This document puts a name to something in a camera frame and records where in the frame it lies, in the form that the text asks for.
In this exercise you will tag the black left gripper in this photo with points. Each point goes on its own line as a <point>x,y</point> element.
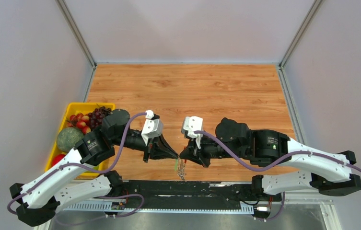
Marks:
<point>159,148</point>

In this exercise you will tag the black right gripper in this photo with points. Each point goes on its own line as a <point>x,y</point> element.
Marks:
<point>196,155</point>

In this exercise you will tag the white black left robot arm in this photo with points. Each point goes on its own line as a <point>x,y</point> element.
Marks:
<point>41,199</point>

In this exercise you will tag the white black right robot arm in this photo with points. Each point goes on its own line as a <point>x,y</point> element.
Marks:
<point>282,163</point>

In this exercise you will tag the purple grape bunch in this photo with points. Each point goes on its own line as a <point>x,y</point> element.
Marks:
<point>97,115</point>

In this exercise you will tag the small red peaches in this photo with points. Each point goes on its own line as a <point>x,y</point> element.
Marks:
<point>79,121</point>

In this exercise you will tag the green melon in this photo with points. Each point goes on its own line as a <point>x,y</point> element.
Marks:
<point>67,138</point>

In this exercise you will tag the red apple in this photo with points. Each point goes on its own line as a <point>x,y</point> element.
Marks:
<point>57,159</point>

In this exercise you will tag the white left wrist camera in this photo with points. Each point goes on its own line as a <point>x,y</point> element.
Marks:
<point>152,128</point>

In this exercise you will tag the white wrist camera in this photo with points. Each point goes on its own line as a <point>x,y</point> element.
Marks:
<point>152,128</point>
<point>190,125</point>

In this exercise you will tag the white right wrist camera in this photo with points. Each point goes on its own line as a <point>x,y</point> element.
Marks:
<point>190,125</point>

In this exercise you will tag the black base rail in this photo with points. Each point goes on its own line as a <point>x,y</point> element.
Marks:
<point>184,195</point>

